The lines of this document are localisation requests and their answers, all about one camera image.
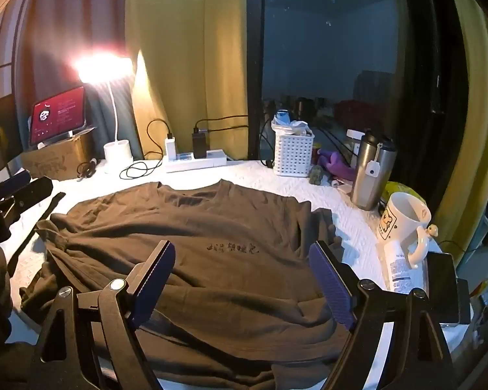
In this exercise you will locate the tablet with red screen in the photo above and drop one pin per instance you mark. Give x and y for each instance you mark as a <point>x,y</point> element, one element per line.
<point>58,115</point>

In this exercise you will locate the clear jar white lid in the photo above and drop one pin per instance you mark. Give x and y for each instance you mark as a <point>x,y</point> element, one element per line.
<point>352,142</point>

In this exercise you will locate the white desk lamp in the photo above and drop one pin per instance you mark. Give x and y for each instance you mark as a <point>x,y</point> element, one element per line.
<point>111,74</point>

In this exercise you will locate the cardboard box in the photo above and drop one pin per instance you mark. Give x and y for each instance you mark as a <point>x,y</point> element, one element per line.
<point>60,161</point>

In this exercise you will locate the white charger plug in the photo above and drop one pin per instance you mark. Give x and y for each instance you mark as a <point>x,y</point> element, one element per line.
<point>171,149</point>

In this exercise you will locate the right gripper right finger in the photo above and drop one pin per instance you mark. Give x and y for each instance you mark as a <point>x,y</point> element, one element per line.
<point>418,356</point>

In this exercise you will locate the black smartphone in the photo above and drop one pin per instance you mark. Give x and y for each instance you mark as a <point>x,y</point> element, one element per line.
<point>442,287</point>

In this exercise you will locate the purple cloth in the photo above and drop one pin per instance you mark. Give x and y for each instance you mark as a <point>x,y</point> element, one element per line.
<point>333,163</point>

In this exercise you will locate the white bear mug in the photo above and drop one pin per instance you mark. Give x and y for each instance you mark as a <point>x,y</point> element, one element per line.
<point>405,228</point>

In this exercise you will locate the white plastic basket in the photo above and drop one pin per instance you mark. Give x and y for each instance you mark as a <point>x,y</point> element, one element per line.
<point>293,149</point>

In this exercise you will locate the steel thermos bottle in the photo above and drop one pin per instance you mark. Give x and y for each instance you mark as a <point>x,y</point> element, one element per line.
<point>377,155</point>

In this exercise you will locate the brown t-shirt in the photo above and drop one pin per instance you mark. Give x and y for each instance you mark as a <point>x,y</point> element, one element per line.
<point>241,308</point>

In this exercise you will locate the white power strip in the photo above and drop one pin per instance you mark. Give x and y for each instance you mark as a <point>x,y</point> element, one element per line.
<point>186,161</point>

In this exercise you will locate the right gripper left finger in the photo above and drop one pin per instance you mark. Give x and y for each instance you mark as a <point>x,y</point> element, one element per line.
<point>65,356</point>

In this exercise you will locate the yellow curtain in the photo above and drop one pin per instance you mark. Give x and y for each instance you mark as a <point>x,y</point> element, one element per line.
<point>190,64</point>

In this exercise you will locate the black charger plug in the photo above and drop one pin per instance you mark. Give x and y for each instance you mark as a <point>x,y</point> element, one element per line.
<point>199,143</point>

